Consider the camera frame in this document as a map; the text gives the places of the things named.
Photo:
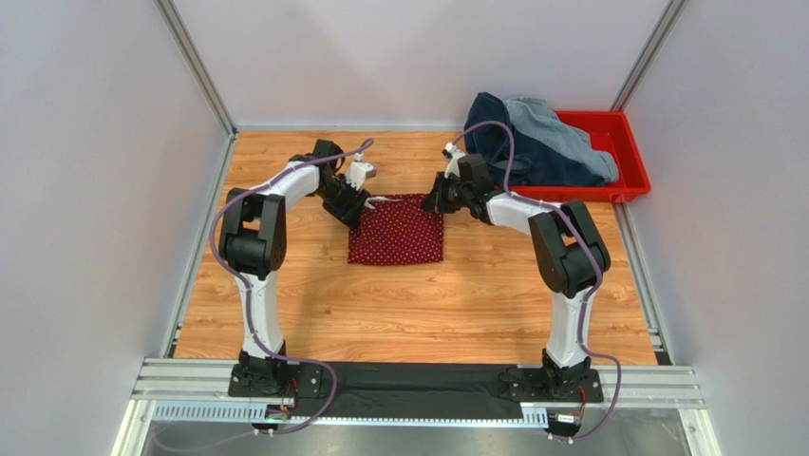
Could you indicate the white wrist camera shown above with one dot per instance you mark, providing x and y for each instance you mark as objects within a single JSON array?
[
  {"x": 359, "y": 171},
  {"x": 453, "y": 155}
]

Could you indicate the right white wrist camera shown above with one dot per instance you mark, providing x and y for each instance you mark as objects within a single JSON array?
[{"x": 453, "y": 155}]

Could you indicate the red plastic bin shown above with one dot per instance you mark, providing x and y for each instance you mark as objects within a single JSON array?
[{"x": 609, "y": 132}]

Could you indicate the aluminium frame rail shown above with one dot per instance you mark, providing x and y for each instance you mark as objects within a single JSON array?
[{"x": 642, "y": 387}]

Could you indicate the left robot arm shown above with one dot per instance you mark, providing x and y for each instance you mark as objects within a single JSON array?
[{"x": 249, "y": 239}]

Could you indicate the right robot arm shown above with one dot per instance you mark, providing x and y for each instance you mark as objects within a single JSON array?
[{"x": 571, "y": 258}]

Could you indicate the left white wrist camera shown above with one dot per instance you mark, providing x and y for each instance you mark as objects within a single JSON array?
[{"x": 359, "y": 171}]

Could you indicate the dark blue denim skirt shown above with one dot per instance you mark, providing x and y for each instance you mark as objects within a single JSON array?
[{"x": 533, "y": 163}]

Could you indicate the red polka dot skirt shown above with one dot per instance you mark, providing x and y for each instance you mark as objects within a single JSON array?
[{"x": 395, "y": 230}]

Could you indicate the light blue denim skirt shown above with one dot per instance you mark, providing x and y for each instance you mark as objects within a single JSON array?
[{"x": 534, "y": 118}]

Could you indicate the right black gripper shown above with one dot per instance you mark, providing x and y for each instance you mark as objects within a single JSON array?
[{"x": 439, "y": 197}]

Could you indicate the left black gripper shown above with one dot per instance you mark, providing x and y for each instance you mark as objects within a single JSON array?
[{"x": 349, "y": 213}]

